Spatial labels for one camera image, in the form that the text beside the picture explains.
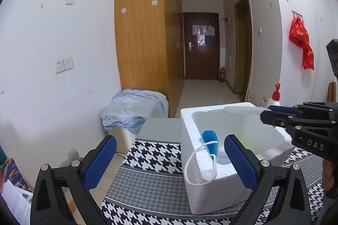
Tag white foam roll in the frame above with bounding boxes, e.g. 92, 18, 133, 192
224, 106, 266, 115

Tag white wall socket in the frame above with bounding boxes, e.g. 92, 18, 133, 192
54, 57, 74, 74

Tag wooden wardrobe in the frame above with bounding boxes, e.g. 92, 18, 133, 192
114, 0, 184, 118

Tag red fire extinguisher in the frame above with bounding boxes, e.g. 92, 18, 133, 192
219, 67, 226, 83

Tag white red pump bottle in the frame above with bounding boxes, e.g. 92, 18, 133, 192
266, 83, 280, 108

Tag white styrofoam box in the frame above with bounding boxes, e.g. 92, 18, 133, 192
180, 103, 294, 215

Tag blue surgical face mask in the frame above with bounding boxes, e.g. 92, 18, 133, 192
183, 130, 230, 186

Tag right hand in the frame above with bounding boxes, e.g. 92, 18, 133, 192
321, 159, 336, 191

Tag houndstooth table mat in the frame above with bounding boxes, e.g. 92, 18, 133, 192
98, 139, 328, 225

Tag wooden boards against wall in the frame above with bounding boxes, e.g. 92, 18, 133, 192
327, 82, 336, 102

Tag light blue cloth cover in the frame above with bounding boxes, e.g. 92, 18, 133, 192
101, 88, 169, 135

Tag dark brown door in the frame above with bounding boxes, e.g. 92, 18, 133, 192
183, 12, 220, 80

